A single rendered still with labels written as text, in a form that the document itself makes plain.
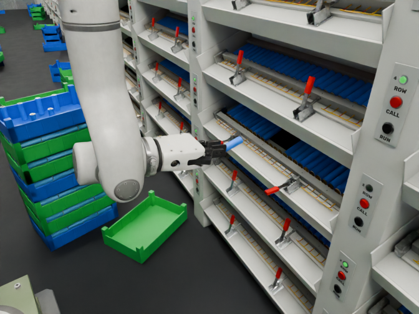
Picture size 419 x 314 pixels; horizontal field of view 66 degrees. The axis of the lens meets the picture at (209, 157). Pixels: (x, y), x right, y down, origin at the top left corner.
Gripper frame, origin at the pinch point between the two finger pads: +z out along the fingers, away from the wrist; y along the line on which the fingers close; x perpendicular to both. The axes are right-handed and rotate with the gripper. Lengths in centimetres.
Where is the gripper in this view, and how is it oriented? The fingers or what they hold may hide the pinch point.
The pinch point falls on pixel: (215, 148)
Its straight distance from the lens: 77.7
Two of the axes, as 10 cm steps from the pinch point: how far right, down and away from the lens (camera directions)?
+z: 8.7, -1.1, 4.8
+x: -1.3, 8.9, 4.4
